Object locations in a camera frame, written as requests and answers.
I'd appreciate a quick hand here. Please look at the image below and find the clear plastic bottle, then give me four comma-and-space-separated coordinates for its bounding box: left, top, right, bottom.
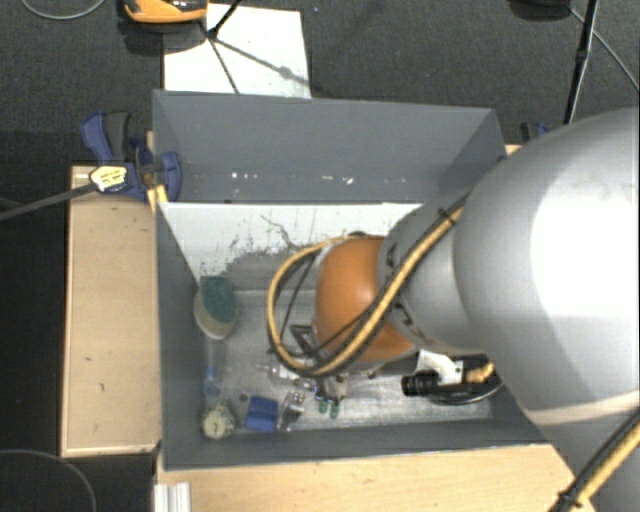
201, 340, 227, 403

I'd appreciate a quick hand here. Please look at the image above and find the pale wood board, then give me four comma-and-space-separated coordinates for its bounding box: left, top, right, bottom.
59, 164, 164, 459

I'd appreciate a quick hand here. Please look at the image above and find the black cylinder on white bracket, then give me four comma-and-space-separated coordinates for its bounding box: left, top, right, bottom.
401, 349, 497, 400

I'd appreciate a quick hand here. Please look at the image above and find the green and cream oval sponge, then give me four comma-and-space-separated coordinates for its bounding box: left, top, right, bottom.
193, 276, 238, 342

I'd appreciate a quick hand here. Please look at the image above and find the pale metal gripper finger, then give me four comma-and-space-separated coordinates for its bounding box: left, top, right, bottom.
277, 390, 308, 432
259, 362, 312, 390

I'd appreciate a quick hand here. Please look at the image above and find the black round disc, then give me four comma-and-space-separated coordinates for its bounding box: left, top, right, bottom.
428, 382, 504, 407

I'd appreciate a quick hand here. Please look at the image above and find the grey metal bin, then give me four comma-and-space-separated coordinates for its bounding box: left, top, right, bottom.
151, 89, 552, 471

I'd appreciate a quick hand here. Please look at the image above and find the cream round toy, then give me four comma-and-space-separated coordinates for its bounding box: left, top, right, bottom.
199, 402, 237, 441

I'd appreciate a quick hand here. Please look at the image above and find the blue block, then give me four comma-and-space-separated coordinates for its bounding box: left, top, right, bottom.
244, 395, 280, 434

